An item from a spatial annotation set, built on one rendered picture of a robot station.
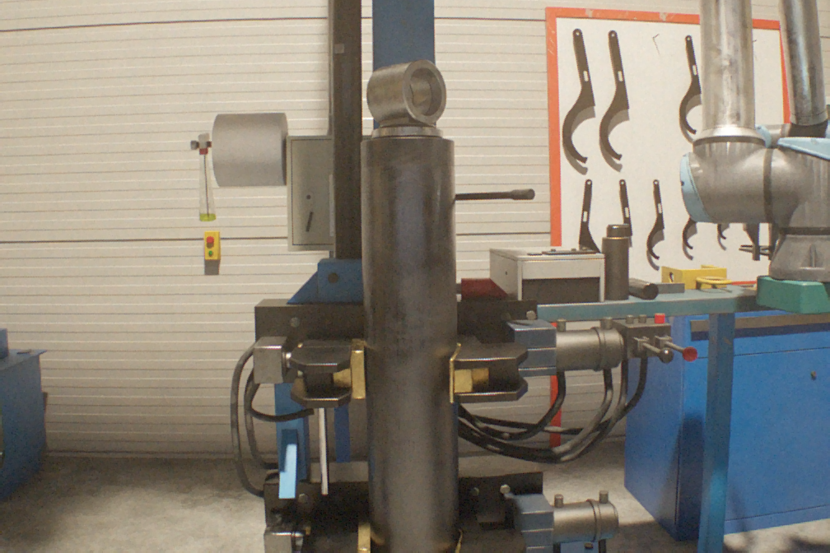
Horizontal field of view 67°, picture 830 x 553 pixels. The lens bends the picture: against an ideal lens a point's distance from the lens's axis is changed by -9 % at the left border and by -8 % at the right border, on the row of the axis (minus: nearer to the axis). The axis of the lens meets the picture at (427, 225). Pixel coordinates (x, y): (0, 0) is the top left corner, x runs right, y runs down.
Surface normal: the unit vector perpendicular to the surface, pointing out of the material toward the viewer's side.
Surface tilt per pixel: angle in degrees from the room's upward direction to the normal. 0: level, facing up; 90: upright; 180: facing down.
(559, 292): 90
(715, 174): 82
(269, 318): 90
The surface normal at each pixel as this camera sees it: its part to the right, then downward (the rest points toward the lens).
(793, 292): -0.99, 0.02
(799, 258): -0.75, -0.32
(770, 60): 0.09, 0.02
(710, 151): -0.80, -0.07
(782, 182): -0.59, -0.03
